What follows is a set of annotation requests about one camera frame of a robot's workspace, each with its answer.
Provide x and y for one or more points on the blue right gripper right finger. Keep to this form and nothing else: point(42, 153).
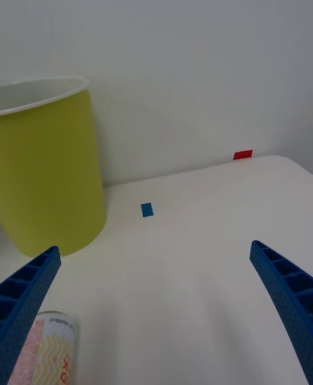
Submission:
point(290, 297)

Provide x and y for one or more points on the yellow-green plastic waste bin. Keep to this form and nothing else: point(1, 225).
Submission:
point(49, 169)

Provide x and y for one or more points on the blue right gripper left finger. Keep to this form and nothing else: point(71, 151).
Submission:
point(26, 297)

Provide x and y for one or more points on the pink and orange drink can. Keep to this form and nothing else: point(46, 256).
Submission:
point(49, 352)

